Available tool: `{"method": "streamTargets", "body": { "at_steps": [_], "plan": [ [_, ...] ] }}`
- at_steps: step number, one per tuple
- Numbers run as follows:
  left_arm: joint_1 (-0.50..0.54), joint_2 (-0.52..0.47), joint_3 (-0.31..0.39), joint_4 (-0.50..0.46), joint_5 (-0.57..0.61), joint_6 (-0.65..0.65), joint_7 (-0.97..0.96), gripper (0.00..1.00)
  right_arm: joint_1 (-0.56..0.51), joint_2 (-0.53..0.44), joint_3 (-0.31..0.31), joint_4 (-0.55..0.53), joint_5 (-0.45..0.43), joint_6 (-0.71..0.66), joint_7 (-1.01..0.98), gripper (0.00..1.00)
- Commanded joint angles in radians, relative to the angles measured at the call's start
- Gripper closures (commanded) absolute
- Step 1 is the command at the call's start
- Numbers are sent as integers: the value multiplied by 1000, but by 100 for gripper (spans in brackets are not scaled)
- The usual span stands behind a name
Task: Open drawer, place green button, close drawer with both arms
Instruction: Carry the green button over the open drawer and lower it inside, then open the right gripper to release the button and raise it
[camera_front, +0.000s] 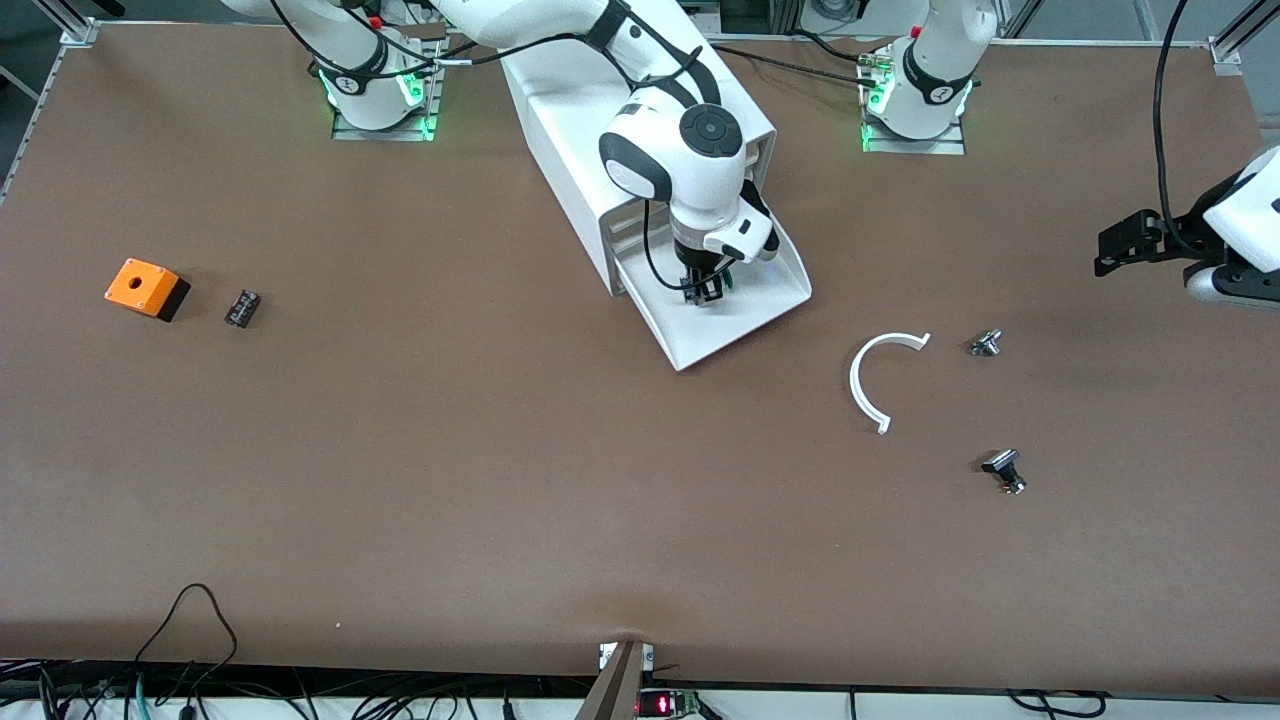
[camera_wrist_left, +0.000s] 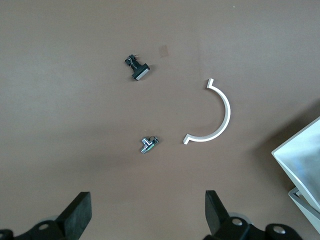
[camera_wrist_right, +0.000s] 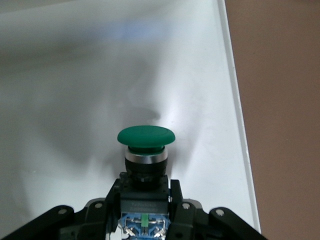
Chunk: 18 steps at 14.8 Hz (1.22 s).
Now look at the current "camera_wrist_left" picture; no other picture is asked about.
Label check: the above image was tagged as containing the black square push button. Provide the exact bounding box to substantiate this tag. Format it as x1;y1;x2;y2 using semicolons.
123;54;152;82

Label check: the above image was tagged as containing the white plastic drawer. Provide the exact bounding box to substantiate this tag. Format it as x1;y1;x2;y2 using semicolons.
271;116;320;214

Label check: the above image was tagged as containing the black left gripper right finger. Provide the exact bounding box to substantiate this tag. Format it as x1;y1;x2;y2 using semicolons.
204;190;251;240

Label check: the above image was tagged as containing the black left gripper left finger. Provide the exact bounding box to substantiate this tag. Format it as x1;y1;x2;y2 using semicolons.
55;191;93;240

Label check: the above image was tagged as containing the white drawer cabinet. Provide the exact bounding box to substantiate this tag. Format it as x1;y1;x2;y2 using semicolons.
288;187;320;240

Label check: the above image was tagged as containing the white curved half ring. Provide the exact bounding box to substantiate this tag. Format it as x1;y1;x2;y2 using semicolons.
182;78;232;146

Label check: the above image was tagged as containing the small silver metal switch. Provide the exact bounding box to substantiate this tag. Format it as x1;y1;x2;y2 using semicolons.
139;135;160;155

